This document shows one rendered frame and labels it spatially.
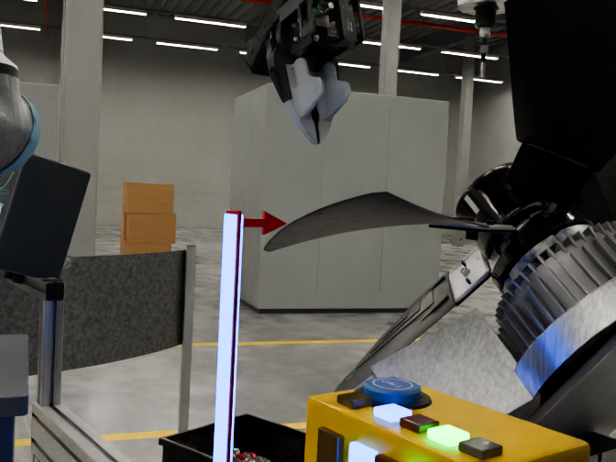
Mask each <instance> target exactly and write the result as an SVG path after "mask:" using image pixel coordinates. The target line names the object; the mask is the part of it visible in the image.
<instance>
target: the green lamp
mask: <svg viewBox="0 0 616 462"><path fill-rule="evenodd" d="M427 436H428V438H430V439H432V440H435V441H436V442H439V443H441V444H443V445H446V446H455V445H458V443H459V441H463V440H467V439H469V433H468V432H465V431H463V430H460V429H458V428H455V427H453V426H451V425H443V426H438V427H435V428H430V429H428V432H427Z"/></svg>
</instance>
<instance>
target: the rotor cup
mask: <svg viewBox="0 0 616 462"><path fill-rule="evenodd" d="M511 165H512V162H508V163H504V164H501V165H499V166H497V167H494V168H492V169H490V170H488V171H486V172H485V173H483V174H482V175H480V176H479V177H478V178H476V179H475V180H474V181H473V182H472V183H471V184H470V185H469V186H468V187H467V189H466V190H465V191H464V193H463V194H462V195H461V197H460V199H459V201H458V203H457V206H456V217H476V218H477V219H478V222H479V223H483V224H487V220H490V221H494V225H506V226H512V227H515V230H518V233H480V232H478V240H472V241H473V242H474V243H475V244H476V246H477V247H478V248H479V250H480V251H481V252H482V254H483V255H484V256H485V257H486V259H488V260H491V261H493V262H496V263H495V266H494V268H493V271H492V276H491V278H492V281H493V283H494V284H495V286H496V287H497V288H498V289H499V291H500V292H501V293H502V294H504V290H503V288H504V283H505V281H506V280H507V279H509V278H510V275H509V273H510V272H511V270H512V268H513V267H514V266H515V265H516V263H517V262H518V261H519V260H520V259H521V258H522V257H523V256H524V255H525V254H526V253H527V252H528V251H530V250H531V249H532V248H533V247H535V246H536V245H537V244H539V243H540V242H541V241H543V240H544V239H546V238H548V237H550V236H551V235H554V236H555V235H556V234H557V233H558V232H559V231H560V230H563V229H565V228H568V227H570V226H576V225H591V226H594V225H593V223H592V222H591V221H590V220H589V219H588V218H587V217H586V215H585V214H584V213H582V212H580V211H577V210H568V211H563V212H561V206H560V205H559V204H556V203H552V202H550V201H547V200H546V199H543V198H541V197H538V196H536V195H533V194H531V193H528V192H525V191H523V190H521V189H518V188H516V187H513V186H511V185H509V184H507V183H504V180H505V178H506V176H507V174H508V172H509V170H510V168H509V167H508V166H511ZM467 195H468V197H469V198H470V199H471V200H472V202H473V203H474V204H475V205H476V206H477V208H478V209H479V212H478V213H477V214H476V213H475V212H474V210H473V209H472V208H471V207H470V206H469V204H468V203H467V202H466V200H465V197H466V196H467Z"/></svg>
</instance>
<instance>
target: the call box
mask: <svg viewBox="0 0 616 462"><path fill-rule="evenodd" d="M420 388H421V389H422V391H421V401H419V402H417V403H412V404H396V405H399V406H401V407H403V408H406V409H408V410H411V411H412V415H415V414H422V415H424V416H427V417H430V418H432V419H435V420H436V421H438V422H439V426H443V425H451V426H453V427H455V428H458V429H460V430H463V431H465V432H468V433H469V439H470V438H475V437H482V438H484V439H487V440H489V441H491V442H493V443H496V444H499V445H501V446H502V455H501V456H495V457H492V458H488V459H484V460H480V459H478V458H475V457H473V456H470V455H468V454H465V453H463V452H460V451H459V450H458V445H452V446H447V445H443V444H441V443H439V442H436V441H435V440H432V439H430V438H428V436H427V433H423V434H417V433H415V432H413V431H410V430H408V429H406V428H403V427H401V426H400V421H398V422H394V423H391V422H389V421H386V420H384V419H381V418H379V417H378V416H375V415H374V407H377V406H382V405H388V403H382V402H377V401H373V403H372V405H371V406H369V407H363V408H357V409H351V408H349V407H346V406H345V405H342V404H340V403H338V402H337V401H336V399H337V395H338V394H344V393H350V392H359V393H361V394H363V393H364V387H361V388H358V389H354V390H343V391H338V392H331V393H326V394H320V395H314V396H311V397H310V398H309V399H308V402H307V417H306V436H305V453H304V462H316V459H317V441H318V428H319V427H323V426H325V427H327V428H329V429H331V430H333V431H335V432H337V433H339V434H341V435H343V436H344V452H343V462H348V459H349V444H350V443H351V442H358V443H360V444H362V445H364V446H367V447H369V448H371V449H373V450H375V451H377V452H378V454H383V455H385V456H387V457H390V458H392V459H394V460H396V461H399V462H589V456H590V447H589V444H588V443H587V442H585V441H583V440H580V439H577V438H576V437H573V436H570V435H567V434H562V433H559V432H557V431H554V430H551V429H548V428H545V427H543V426H540V425H537V424H535V423H530V422H527V421H525V420H522V419H519V418H516V417H513V416H510V415H508V414H505V413H502V412H497V411H495V410H492V409H490V408H487V407H484V406H481V405H478V404H476V403H473V402H470V401H465V400H462V399H459V398H457V397H455V396H452V395H449V394H446V393H443V392H441V391H438V390H433V389H430V388H427V387H425V386H422V387H420Z"/></svg>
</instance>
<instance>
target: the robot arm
mask: <svg viewBox="0 0 616 462"><path fill-rule="evenodd" d="M356 12H357V15H358V22H359V28H360V32H359V33H358V34H357V33H356V27H355V20H354V14H355V13H356ZM364 41H366V37H365V30H364V24H363V18H362V12H361V5H360V0H350V1H349V0H271V1H270V3H269V6H268V8H267V10H266V12H265V15H264V17H263V18H262V20H261V22H260V24H259V26H258V30H257V32H256V34H255V36H254V38H253V39H252V41H251V43H250V46H249V48H248V50H247V53H246V55H245V57H244V62H245V64H246V65H247V66H248V68H249V69H250V70H251V72H252V73H254V74H258V75H264V76H269V77H270V78H271V80H272V82H273V84H274V86H275V88H276V90H277V92H278V95H279V97H280V99H281V101H282V102H283V103H285V105H286V107H287V109H288V111H289V113H290V115H291V117H292V118H293V120H294V121H295V123H296V124H297V126H298V127H299V128H300V130H301V131H302V132H303V133H304V135H305V136H306V137H307V138H308V139H309V141H310V142H311V143H312V144H314V145H315V144H317V145H321V144H322V143H323V142H324V140H325V138H326V136H327V134H328V132H329V129H330V126H331V123H332V121H333V116H334V115H335V114H336V113H337V112H338V111H339V110H340V109H341V108H342V106H343V105H344V104H345V103H346V102H347V101H348V100H349V98H350V95H351V88H350V84H349V82H344V81H339V78H340V67H339V63H338V61H337V59H336V57H340V58H345V57H346V56H347V55H348V54H350V53H351V52H353V51H354V50H355V47H357V46H358V45H360V44H361V43H363V42H364ZM309 71H310V72H314V71H315V74H314V75H313V76H311V75H310V73H309ZM39 137H40V122H39V115H38V113H37V111H36V109H35V107H34V106H33V104H32V103H31V102H30V101H29V100H28V99H27V98H26V97H25V96H24V95H22V94H21V92H20V83H19V76H18V68H17V66H16V65H15V64H14V63H13V62H12V61H11V60H9V59H8V58H7V57H6V56H5V55H4V50H3V42H2V34H1V26H0V175H5V174H8V173H11V172H13V171H16V170H18V169H19V168H21V167H22V166H23V165H24V164H25V163H26V162H27V161H28V160H29V158H30V157H31V156H32V155H33V153H34V152H35V150H36V148H37V145H38V143H39Z"/></svg>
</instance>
